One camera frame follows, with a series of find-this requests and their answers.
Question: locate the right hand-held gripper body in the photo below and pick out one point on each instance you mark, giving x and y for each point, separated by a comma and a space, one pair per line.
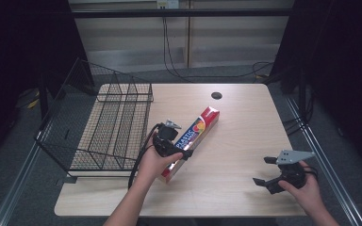
292, 171

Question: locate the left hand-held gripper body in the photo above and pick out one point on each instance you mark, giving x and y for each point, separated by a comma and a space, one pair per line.
165, 138

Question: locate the red plastic wrap box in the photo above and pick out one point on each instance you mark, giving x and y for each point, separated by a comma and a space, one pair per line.
198, 128

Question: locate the person's right hand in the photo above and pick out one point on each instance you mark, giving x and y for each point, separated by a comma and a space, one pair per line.
308, 194

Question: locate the person's left hand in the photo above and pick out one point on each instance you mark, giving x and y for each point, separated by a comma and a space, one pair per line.
152, 166

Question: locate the black curtain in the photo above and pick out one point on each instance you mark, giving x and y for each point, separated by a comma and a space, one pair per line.
342, 62
19, 62

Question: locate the yellow floor tape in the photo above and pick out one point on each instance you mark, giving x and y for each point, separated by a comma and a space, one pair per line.
34, 100

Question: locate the metal floor rail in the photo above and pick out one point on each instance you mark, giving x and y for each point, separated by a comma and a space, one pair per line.
323, 163
15, 185

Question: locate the black horizontal frame bar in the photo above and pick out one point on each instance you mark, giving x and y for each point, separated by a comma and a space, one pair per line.
182, 12

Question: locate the white wall power outlet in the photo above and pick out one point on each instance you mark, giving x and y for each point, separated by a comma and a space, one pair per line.
167, 3

